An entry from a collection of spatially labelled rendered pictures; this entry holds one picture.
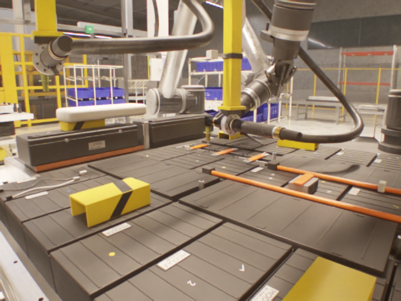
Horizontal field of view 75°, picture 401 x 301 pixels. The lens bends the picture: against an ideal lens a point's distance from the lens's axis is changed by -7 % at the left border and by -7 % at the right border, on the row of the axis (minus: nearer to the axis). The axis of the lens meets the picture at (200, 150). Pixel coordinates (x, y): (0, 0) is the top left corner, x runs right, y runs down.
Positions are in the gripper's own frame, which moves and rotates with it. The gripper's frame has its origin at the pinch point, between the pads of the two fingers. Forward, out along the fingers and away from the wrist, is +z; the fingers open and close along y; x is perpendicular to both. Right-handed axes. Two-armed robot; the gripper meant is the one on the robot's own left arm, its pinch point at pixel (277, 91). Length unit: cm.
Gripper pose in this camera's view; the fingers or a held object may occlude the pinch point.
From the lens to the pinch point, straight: 90.9
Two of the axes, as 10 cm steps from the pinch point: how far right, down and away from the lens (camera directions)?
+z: -0.5, 8.2, 5.8
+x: -5.6, -5.0, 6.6
